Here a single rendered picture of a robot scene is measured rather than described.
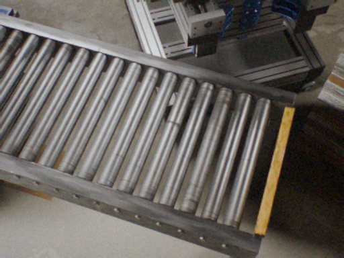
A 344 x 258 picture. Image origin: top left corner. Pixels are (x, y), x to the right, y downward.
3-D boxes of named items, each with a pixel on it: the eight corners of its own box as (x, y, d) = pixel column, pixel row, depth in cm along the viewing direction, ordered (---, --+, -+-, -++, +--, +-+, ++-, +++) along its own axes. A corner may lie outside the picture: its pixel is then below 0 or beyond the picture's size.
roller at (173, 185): (217, 89, 147) (215, 80, 143) (173, 216, 126) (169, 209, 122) (203, 87, 149) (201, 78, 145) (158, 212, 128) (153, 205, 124)
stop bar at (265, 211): (294, 111, 138) (296, 107, 136) (265, 239, 118) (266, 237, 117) (284, 108, 139) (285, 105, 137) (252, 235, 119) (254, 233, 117)
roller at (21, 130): (77, 52, 156) (74, 42, 152) (14, 164, 135) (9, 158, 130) (64, 48, 157) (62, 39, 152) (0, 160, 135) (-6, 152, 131)
